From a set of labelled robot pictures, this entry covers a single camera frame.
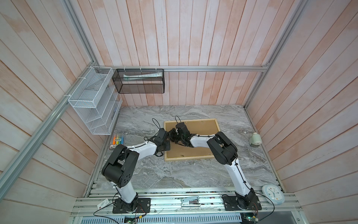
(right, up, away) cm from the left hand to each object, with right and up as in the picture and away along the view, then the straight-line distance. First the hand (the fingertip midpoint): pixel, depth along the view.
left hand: (166, 147), depth 95 cm
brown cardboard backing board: (+23, +14, +16) cm, 31 cm away
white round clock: (+61, -21, -20) cm, 67 cm away
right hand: (-3, +9, +5) cm, 10 cm away
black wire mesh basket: (-22, +49, +9) cm, 55 cm away
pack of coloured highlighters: (-36, +5, +3) cm, 36 cm away
